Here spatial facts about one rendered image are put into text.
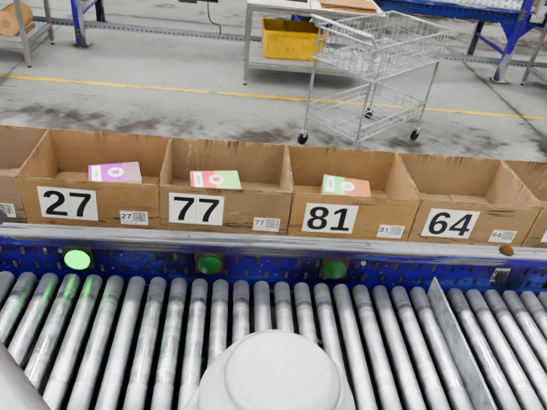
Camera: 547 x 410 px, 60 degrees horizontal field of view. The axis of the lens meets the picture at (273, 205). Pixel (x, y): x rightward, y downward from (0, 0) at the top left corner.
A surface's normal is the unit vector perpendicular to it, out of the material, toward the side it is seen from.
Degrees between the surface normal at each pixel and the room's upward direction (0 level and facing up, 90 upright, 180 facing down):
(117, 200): 91
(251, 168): 89
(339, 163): 89
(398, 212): 90
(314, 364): 4
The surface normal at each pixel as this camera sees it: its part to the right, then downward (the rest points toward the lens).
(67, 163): 0.06, 0.58
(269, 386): 0.16, -0.85
